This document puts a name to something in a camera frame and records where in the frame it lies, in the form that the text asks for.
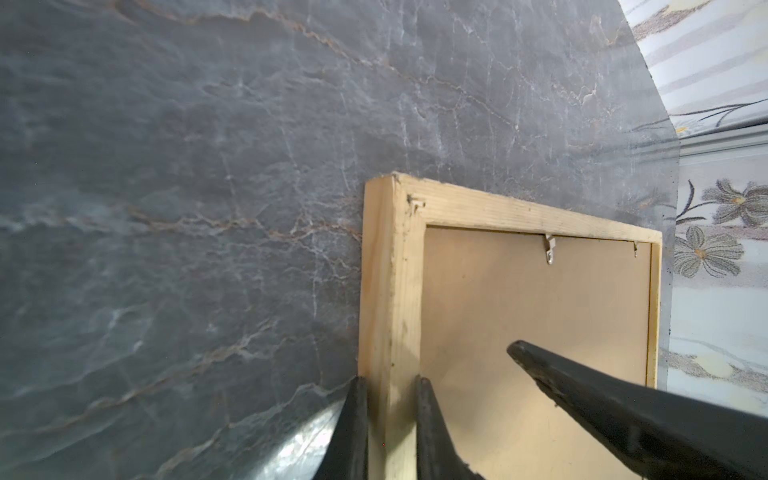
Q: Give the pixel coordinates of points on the light wooden picture frame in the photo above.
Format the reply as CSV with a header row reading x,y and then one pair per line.
x,y
398,209

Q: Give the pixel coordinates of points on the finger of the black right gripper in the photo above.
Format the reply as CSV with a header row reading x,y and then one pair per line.
x,y
656,434

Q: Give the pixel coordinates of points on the aluminium corner post right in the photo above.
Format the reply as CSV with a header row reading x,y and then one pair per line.
x,y
731,138

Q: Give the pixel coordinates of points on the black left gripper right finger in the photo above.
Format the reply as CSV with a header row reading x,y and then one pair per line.
x,y
437,458

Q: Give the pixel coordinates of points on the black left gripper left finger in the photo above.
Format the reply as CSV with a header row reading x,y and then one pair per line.
x,y
346,457

